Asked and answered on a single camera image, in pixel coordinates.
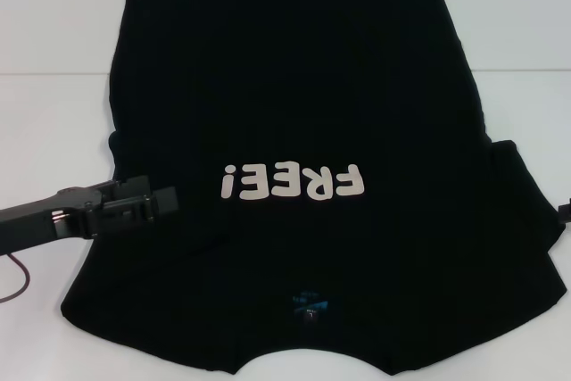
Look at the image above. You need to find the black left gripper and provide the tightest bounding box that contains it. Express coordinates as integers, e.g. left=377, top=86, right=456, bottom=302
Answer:
left=0, top=175, right=180, bottom=244

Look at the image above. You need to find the black shirt with FREE print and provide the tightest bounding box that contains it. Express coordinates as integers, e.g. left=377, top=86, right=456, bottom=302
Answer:
left=60, top=0, right=566, bottom=363

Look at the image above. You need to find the left arm cable with plug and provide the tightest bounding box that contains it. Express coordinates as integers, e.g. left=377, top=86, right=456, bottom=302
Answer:
left=0, top=251, right=31, bottom=305

